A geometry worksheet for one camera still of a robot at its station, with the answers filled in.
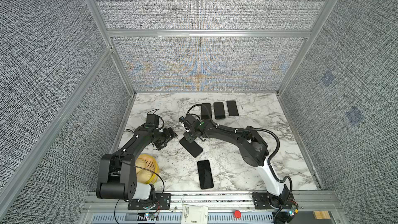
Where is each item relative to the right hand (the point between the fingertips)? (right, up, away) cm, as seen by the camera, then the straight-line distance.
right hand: (189, 133), depth 96 cm
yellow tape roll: (-20, -14, -12) cm, 27 cm away
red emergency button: (+23, -31, -27) cm, 47 cm away
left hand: (-9, -2, -7) cm, 11 cm away
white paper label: (+3, -31, -27) cm, 41 cm away
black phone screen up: (+30, +15, +15) cm, 37 cm away
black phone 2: (+21, +14, +14) cm, 29 cm away
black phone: (+11, +12, +10) cm, 19 cm away
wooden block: (+60, -31, -27) cm, 73 cm away
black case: (+3, -8, -3) cm, 9 cm away
